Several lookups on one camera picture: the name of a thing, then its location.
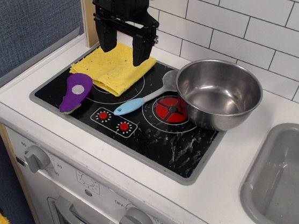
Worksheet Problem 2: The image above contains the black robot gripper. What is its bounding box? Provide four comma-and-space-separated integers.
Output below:
92, 0, 159, 67

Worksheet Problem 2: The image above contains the stainless steel pot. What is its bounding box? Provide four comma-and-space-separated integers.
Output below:
176, 59, 263, 132

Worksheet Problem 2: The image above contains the yellow folded cloth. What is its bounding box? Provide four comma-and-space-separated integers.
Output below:
69, 43, 157, 97

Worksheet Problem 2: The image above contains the purple toy eggplant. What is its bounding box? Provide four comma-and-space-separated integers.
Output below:
59, 73, 93, 114

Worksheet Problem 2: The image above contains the black toy stovetop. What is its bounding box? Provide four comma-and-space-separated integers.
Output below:
21, 35, 234, 190

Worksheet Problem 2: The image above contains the grey left oven knob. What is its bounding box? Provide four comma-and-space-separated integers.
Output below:
24, 145, 50, 173

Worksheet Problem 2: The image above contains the grey oven knob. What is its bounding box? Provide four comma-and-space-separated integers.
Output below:
119, 207, 154, 224
24, 145, 50, 173

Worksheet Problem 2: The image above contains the white toy oven front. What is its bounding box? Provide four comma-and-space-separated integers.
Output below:
6, 128, 164, 224

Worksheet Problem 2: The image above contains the grey right oven knob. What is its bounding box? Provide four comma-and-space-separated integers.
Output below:
119, 207, 154, 224

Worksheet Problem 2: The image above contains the grey sink basin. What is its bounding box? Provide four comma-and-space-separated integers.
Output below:
240, 123, 299, 224

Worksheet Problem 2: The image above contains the grey spoon blue handle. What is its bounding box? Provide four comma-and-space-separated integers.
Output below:
113, 70, 178, 116

